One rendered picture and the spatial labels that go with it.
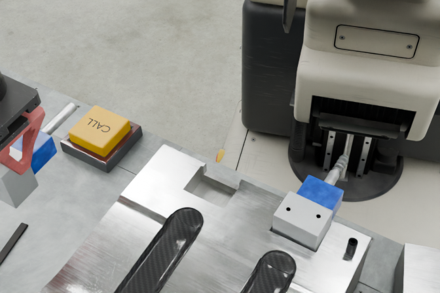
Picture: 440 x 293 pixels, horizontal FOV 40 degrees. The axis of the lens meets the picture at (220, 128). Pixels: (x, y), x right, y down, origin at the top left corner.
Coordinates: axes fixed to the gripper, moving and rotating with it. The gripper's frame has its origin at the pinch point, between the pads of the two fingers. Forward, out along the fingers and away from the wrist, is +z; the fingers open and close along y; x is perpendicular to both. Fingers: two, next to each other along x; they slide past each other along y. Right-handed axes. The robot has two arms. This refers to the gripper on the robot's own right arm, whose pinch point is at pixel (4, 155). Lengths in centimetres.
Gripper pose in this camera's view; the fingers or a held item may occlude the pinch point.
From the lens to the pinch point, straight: 66.2
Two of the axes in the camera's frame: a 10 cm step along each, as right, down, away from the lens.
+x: 5.1, -6.5, 5.6
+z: 0.2, 6.6, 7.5
